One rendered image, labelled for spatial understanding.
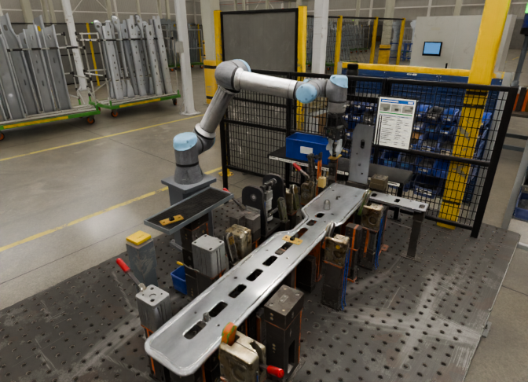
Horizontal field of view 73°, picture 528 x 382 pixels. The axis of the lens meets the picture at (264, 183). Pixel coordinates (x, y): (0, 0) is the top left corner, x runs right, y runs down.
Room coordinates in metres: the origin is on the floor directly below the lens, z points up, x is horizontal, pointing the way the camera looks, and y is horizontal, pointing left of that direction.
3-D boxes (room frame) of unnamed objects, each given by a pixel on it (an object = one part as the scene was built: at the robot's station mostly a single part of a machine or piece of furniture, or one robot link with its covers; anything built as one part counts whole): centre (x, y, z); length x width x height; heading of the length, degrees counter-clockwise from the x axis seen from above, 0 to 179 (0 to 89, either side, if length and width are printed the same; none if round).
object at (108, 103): (8.78, 3.10, 0.88); 1.91 x 1.01 x 1.76; 141
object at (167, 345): (1.25, -0.11, 1.00); 1.38 x 0.22 x 0.02; 146
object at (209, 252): (1.09, 0.20, 0.90); 0.13 x 0.10 x 0.41; 56
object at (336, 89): (1.57, -0.32, 1.57); 0.09 x 0.08 x 0.11; 68
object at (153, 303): (0.87, 0.35, 0.88); 0.11 x 0.10 x 0.36; 56
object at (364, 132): (1.87, -0.54, 1.17); 0.12 x 0.01 x 0.34; 56
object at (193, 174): (1.70, 0.39, 1.15); 0.15 x 0.15 x 0.10
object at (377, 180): (1.81, -0.64, 0.88); 0.08 x 0.08 x 0.36; 56
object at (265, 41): (4.06, 0.06, 1.00); 1.34 x 0.14 x 2.00; 49
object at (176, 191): (1.70, 0.39, 0.90); 0.21 x 0.21 x 0.40; 49
